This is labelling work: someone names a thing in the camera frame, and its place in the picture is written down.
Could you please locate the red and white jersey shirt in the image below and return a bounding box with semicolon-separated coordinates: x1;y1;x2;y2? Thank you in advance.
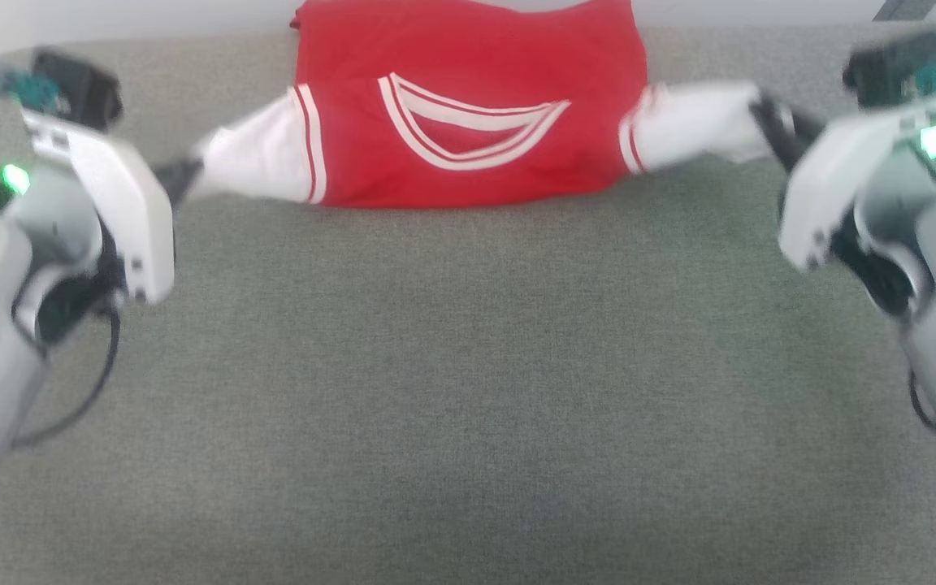
188;0;774;210

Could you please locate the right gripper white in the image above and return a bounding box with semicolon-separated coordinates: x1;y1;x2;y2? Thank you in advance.
748;89;936;319

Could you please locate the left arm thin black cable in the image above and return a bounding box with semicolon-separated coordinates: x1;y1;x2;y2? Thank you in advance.
11;305;121;449

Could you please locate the grey fabric sofa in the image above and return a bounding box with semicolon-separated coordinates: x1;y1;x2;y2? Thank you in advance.
0;24;936;585

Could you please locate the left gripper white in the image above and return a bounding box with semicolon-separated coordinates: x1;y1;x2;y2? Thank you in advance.
0;110;205;344

